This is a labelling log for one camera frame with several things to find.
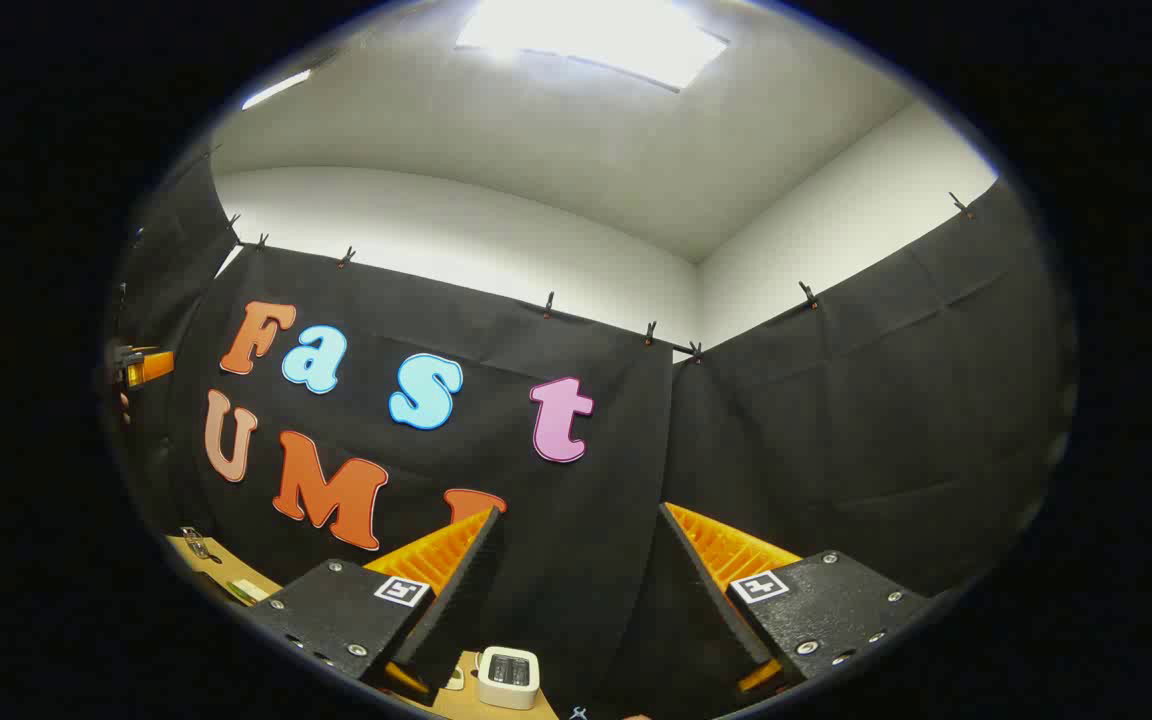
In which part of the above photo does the small ceiling light strip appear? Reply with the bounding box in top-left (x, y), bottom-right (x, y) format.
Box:
top-left (241, 68), bottom-right (313, 111)

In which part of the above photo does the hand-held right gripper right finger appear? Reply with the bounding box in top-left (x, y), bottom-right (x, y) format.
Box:
top-left (656, 500), bottom-right (935, 696)

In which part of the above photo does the large ceiling light panel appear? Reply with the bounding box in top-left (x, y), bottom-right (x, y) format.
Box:
top-left (456, 0), bottom-right (729, 93)

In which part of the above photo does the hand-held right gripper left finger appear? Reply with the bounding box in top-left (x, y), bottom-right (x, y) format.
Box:
top-left (244, 505), bottom-right (507, 701)

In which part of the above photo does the white toaster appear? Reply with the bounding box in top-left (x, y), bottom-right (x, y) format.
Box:
top-left (476, 646), bottom-right (541, 711)

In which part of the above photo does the row of black cloth clips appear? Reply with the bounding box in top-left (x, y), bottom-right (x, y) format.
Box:
top-left (226, 190), bottom-right (977, 366)

